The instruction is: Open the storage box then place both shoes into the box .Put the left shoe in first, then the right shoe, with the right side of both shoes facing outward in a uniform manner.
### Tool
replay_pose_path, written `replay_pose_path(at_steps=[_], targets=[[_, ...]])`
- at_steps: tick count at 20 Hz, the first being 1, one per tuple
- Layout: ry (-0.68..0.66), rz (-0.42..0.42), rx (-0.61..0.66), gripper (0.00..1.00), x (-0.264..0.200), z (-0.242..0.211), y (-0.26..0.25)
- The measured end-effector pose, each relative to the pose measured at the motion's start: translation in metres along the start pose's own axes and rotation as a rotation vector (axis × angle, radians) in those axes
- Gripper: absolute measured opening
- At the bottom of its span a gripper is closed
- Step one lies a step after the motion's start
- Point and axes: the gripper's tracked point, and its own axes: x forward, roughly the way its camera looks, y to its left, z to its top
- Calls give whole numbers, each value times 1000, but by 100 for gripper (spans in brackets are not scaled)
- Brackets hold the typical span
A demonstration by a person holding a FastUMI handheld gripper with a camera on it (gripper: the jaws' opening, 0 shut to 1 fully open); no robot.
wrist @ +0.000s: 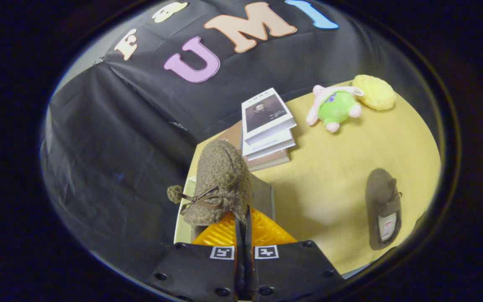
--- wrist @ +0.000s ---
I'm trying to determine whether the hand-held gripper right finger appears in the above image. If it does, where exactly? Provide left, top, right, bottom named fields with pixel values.
left=244, top=206, right=345, bottom=302

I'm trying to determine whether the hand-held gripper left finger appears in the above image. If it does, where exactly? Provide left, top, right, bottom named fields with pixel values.
left=147, top=210, right=244, bottom=302

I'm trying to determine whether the brown fuzzy shoe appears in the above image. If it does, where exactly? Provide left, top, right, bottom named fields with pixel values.
left=365, top=169, right=403, bottom=251
left=167, top=139, right=254, bottom=242

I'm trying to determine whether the beige edged book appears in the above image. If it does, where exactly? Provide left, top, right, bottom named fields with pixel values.
left=245, top=149, right=291, bottom=172

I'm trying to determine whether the plain white book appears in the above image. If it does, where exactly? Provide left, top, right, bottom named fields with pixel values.
left=242, top=130, right=296, bottom=157

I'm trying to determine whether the brown cover book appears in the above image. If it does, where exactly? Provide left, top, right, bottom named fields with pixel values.
left=220, top=121, right=244, bottom=146

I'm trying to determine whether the black backdrop cloth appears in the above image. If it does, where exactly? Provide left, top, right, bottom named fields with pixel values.
left=40, top=0, right=440, bottom=263

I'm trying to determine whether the white portrait cover book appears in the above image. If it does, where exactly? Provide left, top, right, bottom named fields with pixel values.
left=241, top=88, right=297, bottom=146

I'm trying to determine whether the green plush toy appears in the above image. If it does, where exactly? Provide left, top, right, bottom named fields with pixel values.
left=306, top=85, right=364, bottom=133

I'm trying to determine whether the yellow plush toy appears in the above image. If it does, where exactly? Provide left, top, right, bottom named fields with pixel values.
left=353, top=75, right=397, bottom=111

